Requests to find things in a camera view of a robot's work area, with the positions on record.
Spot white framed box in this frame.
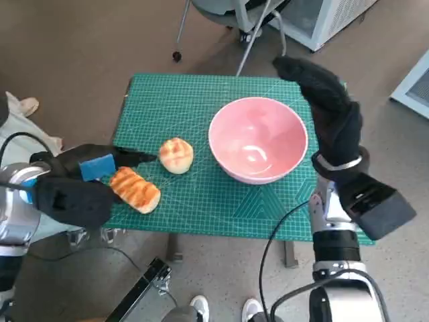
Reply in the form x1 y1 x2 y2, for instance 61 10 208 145
389 48 429 120

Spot grey metal table leg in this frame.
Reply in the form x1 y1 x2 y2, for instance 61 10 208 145
284 240 299 268
166 233 184 263

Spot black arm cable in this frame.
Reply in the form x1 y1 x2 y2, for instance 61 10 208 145
0 132 61 162
259 199 391 322

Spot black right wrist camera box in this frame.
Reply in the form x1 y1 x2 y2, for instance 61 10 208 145
340 170 418 241

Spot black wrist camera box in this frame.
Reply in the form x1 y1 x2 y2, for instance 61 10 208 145
340 170 418 241
34 176 115 229

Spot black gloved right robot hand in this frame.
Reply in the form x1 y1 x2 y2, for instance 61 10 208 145
273 56 365 166

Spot silver metal rod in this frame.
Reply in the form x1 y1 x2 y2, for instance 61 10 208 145
235 0 273 77

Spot thin black floor cable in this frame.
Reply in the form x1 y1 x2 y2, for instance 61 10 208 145
25 246 180 308

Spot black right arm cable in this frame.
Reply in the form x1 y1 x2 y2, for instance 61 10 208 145
259 199 391 322

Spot black metal bar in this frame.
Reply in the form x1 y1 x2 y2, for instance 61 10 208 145
105 257 172 322

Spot pink bowl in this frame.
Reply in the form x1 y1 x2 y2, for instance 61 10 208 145
208 97 309 185

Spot round toy bread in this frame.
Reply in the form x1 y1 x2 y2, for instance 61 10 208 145
158 136 194 175

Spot green cutting mat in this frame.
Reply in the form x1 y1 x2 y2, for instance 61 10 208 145
103 73 376 246

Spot grey office chair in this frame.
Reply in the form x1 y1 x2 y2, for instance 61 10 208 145
172 0 292 63

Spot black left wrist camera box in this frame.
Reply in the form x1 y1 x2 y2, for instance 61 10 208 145
34 176 115 229

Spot long toasted toy bread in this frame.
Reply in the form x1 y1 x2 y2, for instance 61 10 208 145
109 166 162 215

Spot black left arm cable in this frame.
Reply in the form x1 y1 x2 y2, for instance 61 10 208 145
0 132 61 162

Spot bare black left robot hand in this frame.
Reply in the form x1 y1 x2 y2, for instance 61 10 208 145
55 143 158 184

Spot white mesh cabinet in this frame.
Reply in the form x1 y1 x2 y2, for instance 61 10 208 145
267 0 379 53

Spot white shoe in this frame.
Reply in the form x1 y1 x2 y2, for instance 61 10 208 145
190 294 210 322
242 297 264 322

